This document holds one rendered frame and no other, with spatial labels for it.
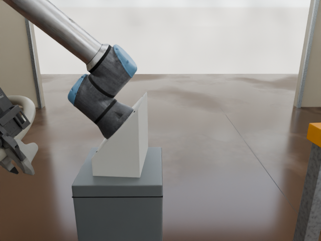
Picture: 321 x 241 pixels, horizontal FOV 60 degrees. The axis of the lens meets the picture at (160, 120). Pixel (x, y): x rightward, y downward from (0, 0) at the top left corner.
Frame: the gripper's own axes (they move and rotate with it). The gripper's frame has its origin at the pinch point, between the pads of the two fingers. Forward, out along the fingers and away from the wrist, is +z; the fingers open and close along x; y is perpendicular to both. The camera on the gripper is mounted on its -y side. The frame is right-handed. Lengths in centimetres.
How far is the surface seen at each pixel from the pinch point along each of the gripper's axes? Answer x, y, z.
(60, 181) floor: 160, 105, 133
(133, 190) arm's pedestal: 8, 37, 51
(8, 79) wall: 411, 292, 89
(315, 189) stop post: -63, 70, 81
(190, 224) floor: 23, 91, 156
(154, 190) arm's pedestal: 0, 40, 54
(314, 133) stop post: -64, 81, 57
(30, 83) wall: 379, 302, 108
